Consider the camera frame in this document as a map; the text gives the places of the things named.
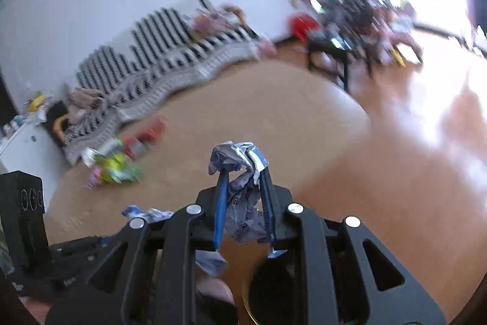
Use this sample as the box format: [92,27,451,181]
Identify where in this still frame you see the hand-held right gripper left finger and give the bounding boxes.
[45,172,233,325]

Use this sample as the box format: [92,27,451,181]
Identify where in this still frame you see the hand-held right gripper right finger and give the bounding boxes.
[261,157,447,325]

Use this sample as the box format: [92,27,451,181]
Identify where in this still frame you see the black trash bin gold rim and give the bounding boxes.
[242,251,305,325]

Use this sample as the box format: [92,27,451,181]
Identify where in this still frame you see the green wrapper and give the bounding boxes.
[88,154,144,189]

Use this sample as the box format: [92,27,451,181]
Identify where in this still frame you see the blue white wrapper piece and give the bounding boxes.
[195,251,229,278]

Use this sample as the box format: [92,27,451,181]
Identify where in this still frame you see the white cabinet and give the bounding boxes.
[0,115,72,182]

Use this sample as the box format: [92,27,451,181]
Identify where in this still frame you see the person's dark striped pants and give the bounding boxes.
[195,274,240,325]

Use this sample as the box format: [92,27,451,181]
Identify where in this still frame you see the white green packet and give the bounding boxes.
[81,140,123,168]

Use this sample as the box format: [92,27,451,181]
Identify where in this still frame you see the round beige rug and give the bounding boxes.
[44,60,373,247]

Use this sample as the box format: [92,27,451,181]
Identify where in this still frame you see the red wrapper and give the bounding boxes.
[125,117,169,158]

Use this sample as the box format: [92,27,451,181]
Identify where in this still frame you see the yellow item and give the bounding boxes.
[24,92,53,113]

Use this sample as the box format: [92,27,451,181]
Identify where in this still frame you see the beige plush toy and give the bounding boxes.
[68,88,106,123]

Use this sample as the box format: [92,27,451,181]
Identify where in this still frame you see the black side table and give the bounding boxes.
[305,31,377,94]

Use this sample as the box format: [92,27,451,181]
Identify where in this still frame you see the red round object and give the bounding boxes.
[288,14,321,41]

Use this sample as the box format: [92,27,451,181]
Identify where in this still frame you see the pile of pink cushions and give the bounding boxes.
[189,4,249,41]

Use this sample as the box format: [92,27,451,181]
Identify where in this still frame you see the black white striped sofa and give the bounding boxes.
[63,0,269,169]

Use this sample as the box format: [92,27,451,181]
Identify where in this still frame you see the yellow floor object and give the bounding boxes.
[387,46,408,67]

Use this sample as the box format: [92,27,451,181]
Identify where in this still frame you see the black shelf unit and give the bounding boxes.
[336,0,382,29]

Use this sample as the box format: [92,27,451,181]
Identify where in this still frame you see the yellow wooden ring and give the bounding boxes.
[52,113,72,143]

